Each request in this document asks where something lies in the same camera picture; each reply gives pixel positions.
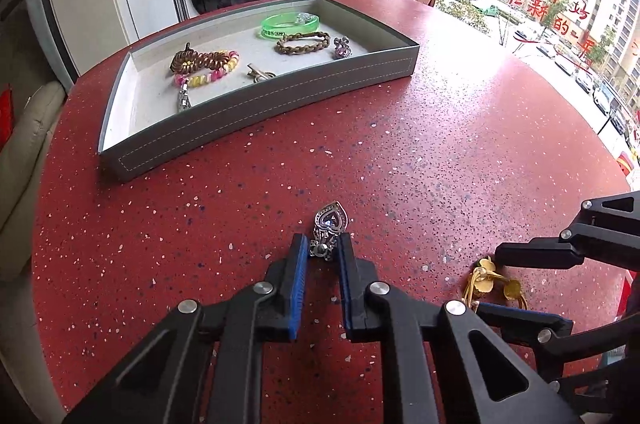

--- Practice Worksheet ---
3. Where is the yellow cord hair tie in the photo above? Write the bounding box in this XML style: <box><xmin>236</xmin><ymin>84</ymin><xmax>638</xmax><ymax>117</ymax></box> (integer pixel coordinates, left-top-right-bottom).
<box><xmin>461</xmin><ymin>256</ymin><xmax>530</xmax><ymax>310</ymax></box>

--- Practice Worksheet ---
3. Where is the purple heart crystal brooch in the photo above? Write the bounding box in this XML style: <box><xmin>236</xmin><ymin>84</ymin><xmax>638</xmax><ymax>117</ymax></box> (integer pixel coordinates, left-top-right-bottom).
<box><xmin>309</xmin><ymin>201</ymin><xmax>348</xmax><ymax>262</ymax></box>

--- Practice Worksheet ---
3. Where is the silver star hair clip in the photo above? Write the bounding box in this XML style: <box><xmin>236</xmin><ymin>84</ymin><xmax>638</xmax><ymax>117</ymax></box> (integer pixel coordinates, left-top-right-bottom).
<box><xmin>177</xmin><ymin>80</ymin><xmax>192</xmax><ymax>112</ymax></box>

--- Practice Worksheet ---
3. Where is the pink heart crystal pendant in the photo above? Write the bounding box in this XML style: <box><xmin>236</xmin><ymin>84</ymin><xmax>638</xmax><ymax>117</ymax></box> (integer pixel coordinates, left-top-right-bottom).
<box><xmin>333</xmin><ymin>36</ymin><xmax>352</xmax><ymax>59</ymax></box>

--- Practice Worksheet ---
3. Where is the pink yellow coil hair tie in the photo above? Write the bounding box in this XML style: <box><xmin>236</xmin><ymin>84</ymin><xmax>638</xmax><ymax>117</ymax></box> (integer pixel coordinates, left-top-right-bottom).
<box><xmin>172</xmin><ymin>49</ymin><xmax>241</xmax><ymax>90</ymax></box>

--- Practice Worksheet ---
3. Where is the brown spiral coil hair tie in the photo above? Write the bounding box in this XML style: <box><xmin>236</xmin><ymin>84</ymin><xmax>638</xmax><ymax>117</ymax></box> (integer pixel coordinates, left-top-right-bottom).
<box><xmin>169</xmin><ymin>41</ymin><xmax>232</xmax><ymax>75</ymax></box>

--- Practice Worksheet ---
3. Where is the braided tan rope bracelet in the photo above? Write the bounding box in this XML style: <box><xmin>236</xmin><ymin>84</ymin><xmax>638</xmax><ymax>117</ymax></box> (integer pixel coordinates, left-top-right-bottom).
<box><xmin>273</xmin><ymin>30</ymin><xmax>332</xmax><ymax>56</ymax></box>

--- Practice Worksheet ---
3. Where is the green translucent bangle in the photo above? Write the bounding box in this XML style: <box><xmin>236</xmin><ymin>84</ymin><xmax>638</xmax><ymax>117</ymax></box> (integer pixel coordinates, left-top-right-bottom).
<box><xmin>260</xmin><ymin>12</ymin><xmax>320</xmax><ymax>40</ymax></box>

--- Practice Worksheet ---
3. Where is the grey jewelry tray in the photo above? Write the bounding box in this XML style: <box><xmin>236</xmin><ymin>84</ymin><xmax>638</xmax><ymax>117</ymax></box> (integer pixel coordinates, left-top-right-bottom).
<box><xmin>98</xmin><ymin>0</ymin><xmax>419</xmax><ymax>180</ymax></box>

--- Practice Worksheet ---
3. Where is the beige leather sofa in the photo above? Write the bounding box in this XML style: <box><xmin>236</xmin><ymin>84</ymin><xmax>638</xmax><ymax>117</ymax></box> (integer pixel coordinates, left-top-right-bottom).
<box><xmin>1</xmin><ymin>80</ymin><xmax>65</xmax><ymax>423</ymax></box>

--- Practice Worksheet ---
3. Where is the red embroidered cushion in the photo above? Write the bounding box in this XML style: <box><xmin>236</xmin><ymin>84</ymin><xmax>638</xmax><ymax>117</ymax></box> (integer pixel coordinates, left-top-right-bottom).
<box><xmin>0</xmin><ymin>85</ymin><xmax>15</xmax><ymax>149</ymax></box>

